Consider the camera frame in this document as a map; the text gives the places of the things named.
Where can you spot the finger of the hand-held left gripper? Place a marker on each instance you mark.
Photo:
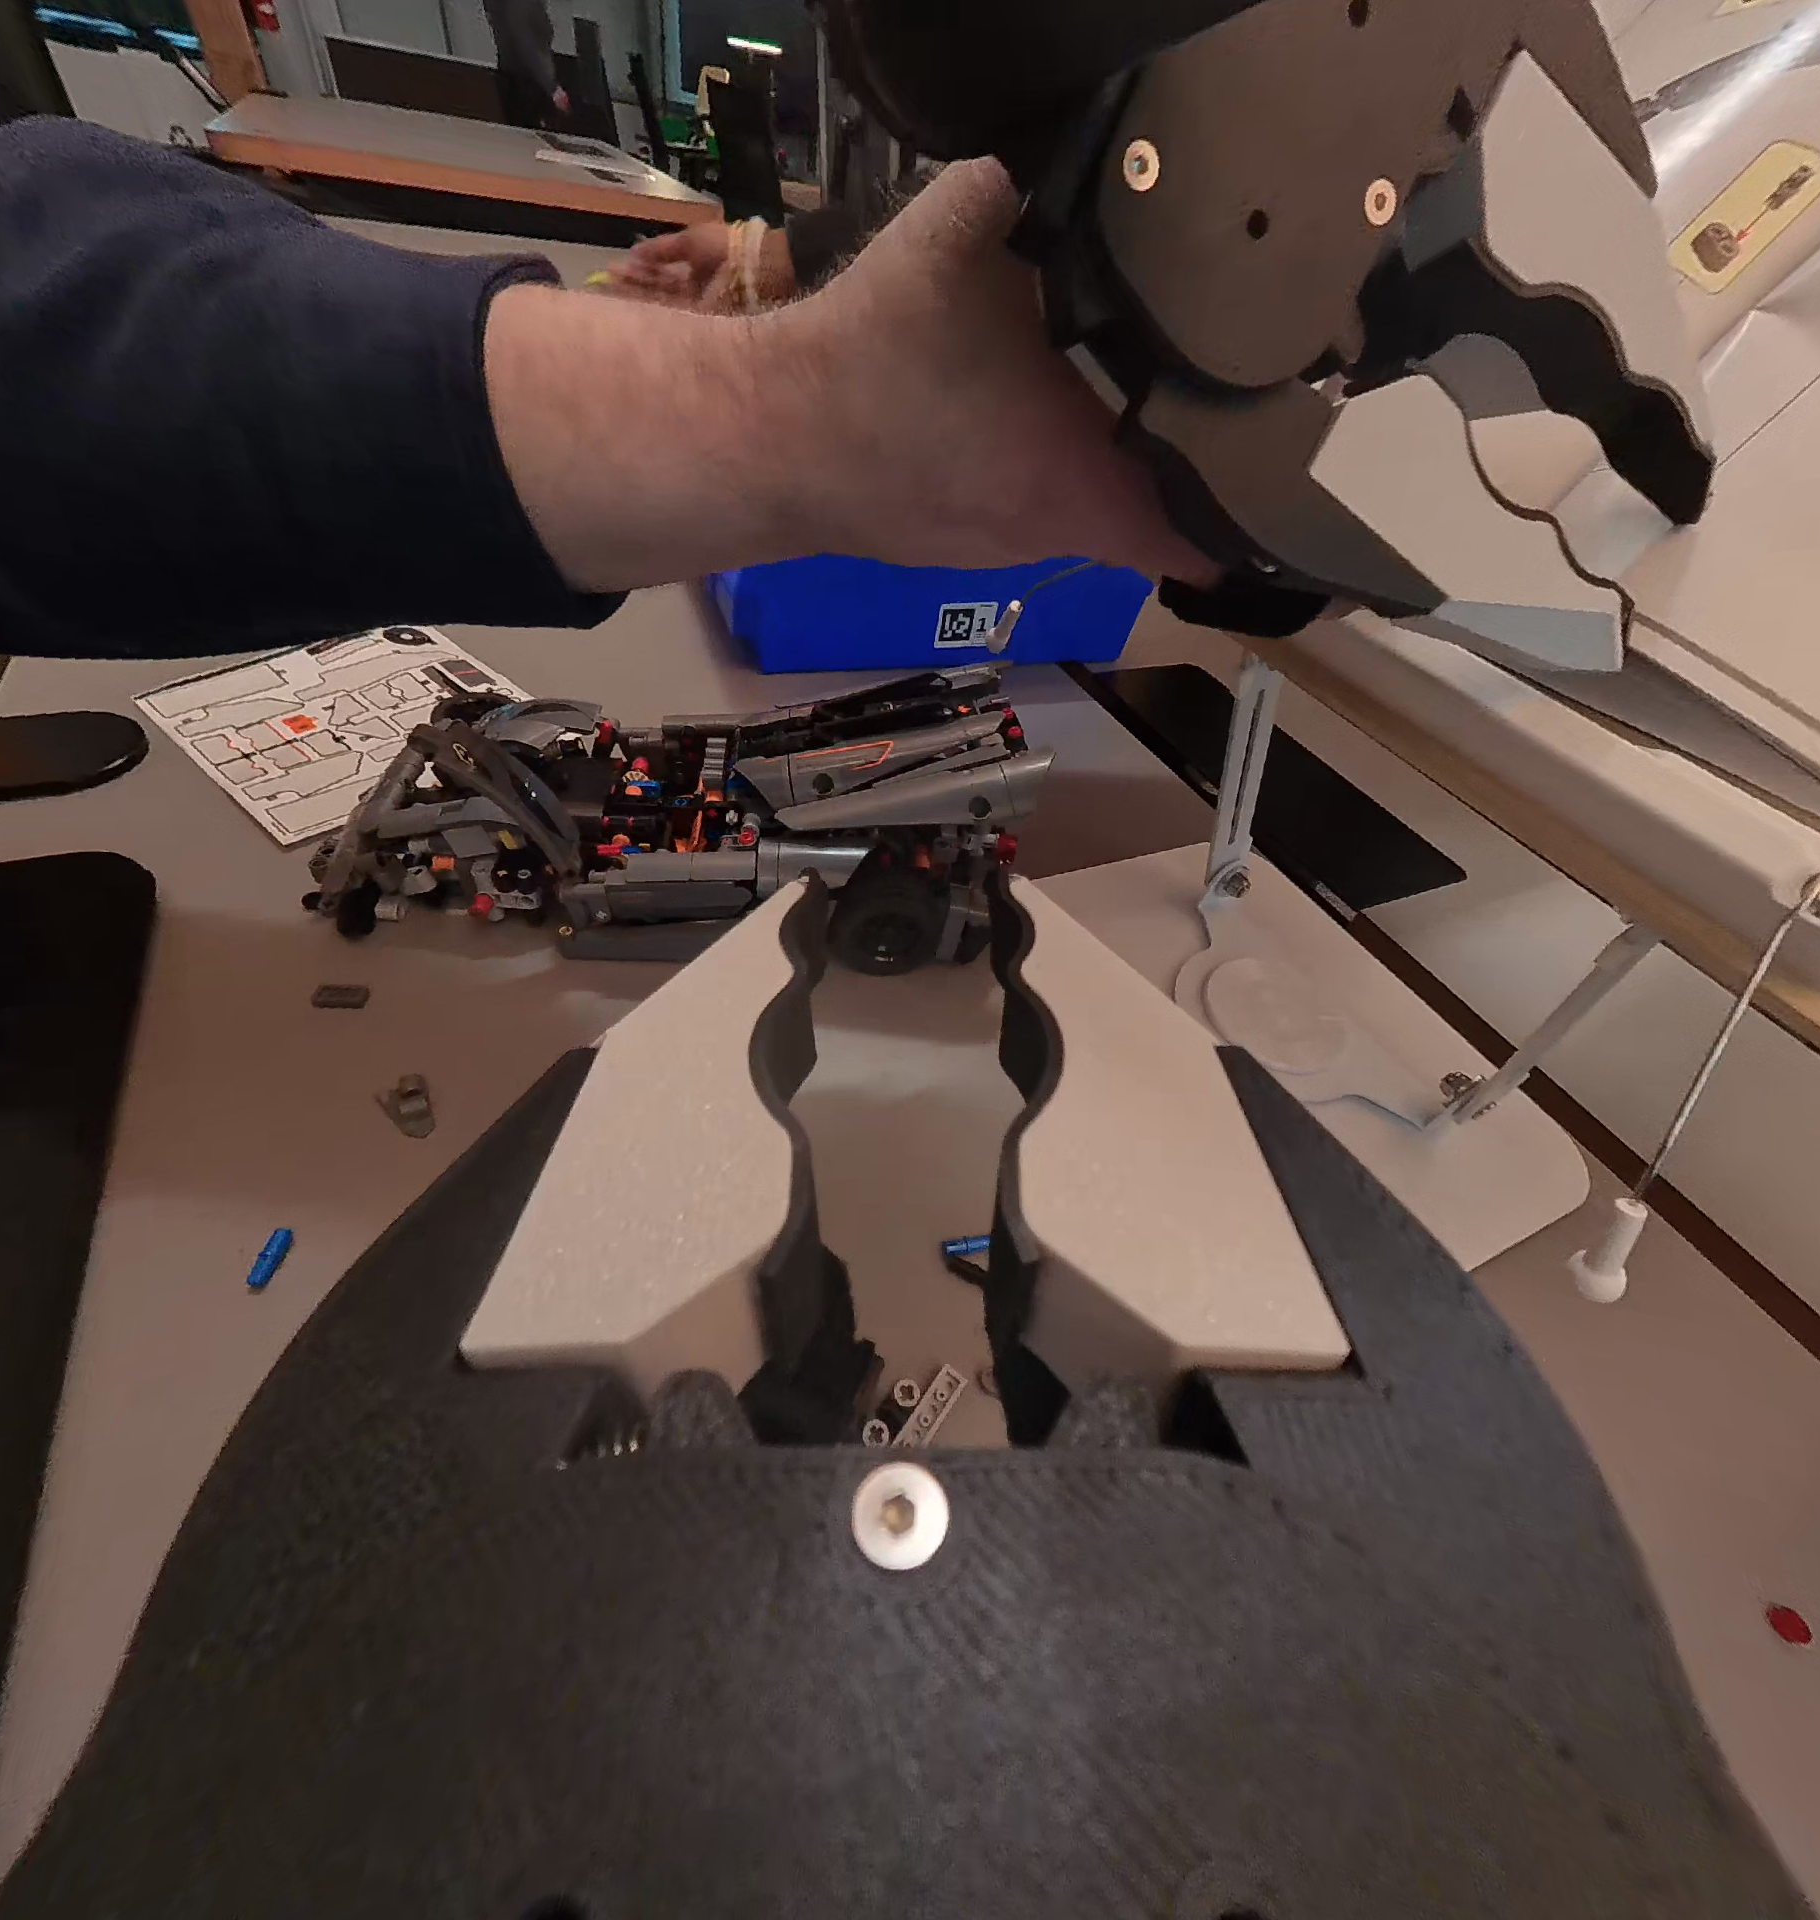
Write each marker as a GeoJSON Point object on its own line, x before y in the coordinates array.
{"type": "Point", "coordinates": [1420, 481]}
{"type": "Point", "coordinates": [1585, 135]}

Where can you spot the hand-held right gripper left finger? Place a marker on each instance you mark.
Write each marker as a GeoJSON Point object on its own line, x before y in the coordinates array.
{"type": "Point", "coordinates": [640, 1199]}

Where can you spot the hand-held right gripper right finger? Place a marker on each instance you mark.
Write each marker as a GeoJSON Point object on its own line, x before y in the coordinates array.
{"type": "Point", "coordinates": [1163, 1199]}

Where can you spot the lego instruction booklet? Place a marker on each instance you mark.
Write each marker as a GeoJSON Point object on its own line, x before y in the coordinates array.
{"type": "Point", "coordinates": [1781, 495]}

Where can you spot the grey lego car model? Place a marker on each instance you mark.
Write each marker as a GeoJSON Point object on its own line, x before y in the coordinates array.
{"type": "Point", "coordinates": [850, 781]}

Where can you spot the person's left forearm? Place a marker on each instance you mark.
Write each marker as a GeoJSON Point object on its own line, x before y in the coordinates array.
{"type": "Point", "coordinates": [220, 391]}

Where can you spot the scattered loose lego pieces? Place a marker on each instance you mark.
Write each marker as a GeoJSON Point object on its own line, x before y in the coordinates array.
{"type": "Point", "coordinates": [268, 1259]}

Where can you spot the lego sticker sheet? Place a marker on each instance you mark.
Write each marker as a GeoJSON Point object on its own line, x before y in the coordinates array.
{"type": "Point", "coordinates": [249, 734]}

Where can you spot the person's left hand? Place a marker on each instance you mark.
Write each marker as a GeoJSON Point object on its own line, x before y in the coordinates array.
{"type": "Point", "coordinates": [850, 420]}

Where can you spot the white book stand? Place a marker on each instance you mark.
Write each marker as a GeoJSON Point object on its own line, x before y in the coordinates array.
{"type": "Point", "coordinates": [1449, 1170]}

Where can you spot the blue storage bin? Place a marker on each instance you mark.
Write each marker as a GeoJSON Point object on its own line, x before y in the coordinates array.
{"type": "Point", "coordinates": [850, 615]}

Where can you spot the black perforated mat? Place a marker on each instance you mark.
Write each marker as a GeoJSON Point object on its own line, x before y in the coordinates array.
{"type": "Point", "coordinates": [25, 1050]}

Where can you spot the wooden background desk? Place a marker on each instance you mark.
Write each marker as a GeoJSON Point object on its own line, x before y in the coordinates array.
{"type": "Point", "coordinates": [400, 157]}

